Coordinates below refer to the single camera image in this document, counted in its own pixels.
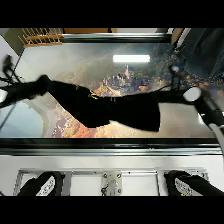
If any black garment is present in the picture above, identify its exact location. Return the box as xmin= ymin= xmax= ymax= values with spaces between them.
xmin=45 ymin=79 xmax=162 ymax=133

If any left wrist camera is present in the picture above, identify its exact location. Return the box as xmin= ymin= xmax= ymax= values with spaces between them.
xmin=1 ymin=54 xmax=15 ymax=80

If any black cable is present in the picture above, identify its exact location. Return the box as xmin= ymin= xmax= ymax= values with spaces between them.
xmin=0 ymin=101 xmax=18 ymax=132

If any silver frame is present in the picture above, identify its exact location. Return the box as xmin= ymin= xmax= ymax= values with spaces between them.
xmin=0 ymin=146 xmax=224 ymax=197

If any dark grey garment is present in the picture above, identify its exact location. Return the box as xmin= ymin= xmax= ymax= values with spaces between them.
xmin=175 ymin=27 xmax=224 ymax=82

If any brown clothes hanger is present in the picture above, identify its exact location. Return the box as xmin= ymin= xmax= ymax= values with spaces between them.
xmin=20 ymin=27 xmax=65 ymax=48

